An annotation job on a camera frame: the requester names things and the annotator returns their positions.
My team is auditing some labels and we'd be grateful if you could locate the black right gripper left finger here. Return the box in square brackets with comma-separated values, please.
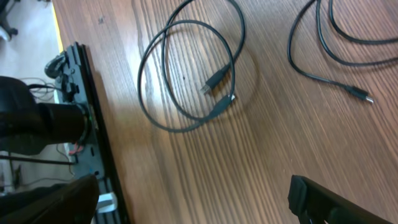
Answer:
[1, 175, 100, 224]

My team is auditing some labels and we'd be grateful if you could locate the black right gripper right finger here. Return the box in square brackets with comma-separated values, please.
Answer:
[288, 175, 390, 224]

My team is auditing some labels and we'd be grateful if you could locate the black USB cable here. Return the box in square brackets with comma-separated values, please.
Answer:
[287, 0, 398, 105]
[137, 0, 246, 134]

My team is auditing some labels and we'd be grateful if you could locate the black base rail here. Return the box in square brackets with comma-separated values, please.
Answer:
[45, 42, 130, 223]

